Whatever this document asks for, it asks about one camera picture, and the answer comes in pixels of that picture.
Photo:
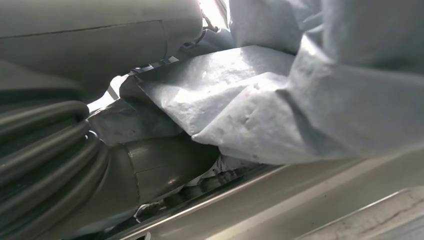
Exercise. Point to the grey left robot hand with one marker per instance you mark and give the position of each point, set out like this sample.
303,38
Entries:
82,46

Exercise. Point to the grey parcel with red dot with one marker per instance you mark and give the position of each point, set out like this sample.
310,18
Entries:
281,99

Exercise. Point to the steel scale tray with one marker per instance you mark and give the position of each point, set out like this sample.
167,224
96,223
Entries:
281,202

